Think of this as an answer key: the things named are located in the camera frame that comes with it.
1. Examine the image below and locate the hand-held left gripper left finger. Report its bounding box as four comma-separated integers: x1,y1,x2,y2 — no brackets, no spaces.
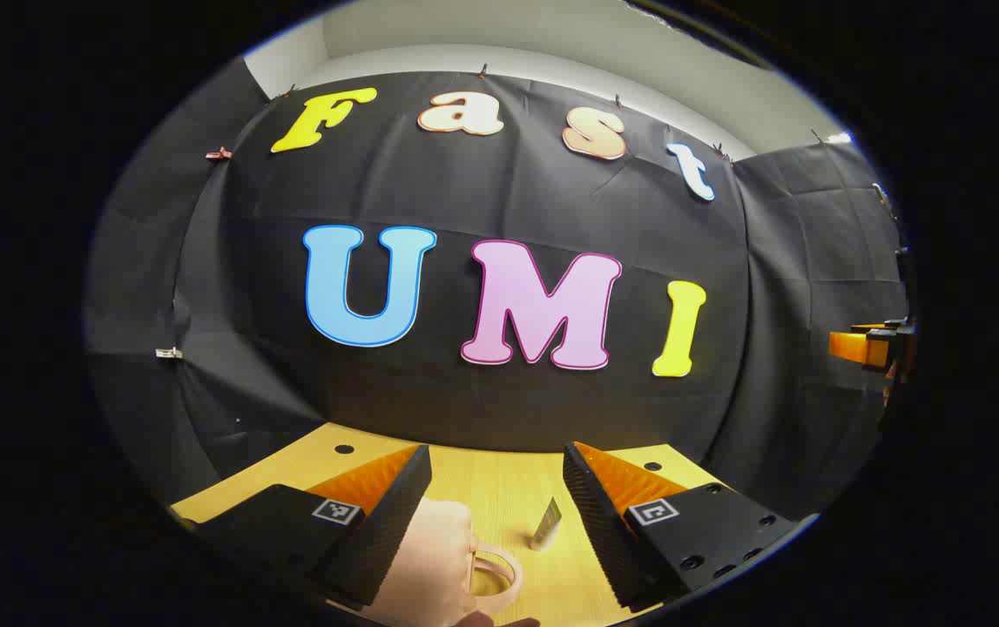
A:
181,444,433,608

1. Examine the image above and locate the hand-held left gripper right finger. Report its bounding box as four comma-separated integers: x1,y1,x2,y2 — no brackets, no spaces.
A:
563,442,813,613

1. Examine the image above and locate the silver striped skincare tube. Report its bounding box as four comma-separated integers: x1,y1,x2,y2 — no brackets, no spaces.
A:
530,496,564,552

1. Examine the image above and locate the black backdrop cloth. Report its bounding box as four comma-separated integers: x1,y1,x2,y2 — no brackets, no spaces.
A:
85,57,914,523

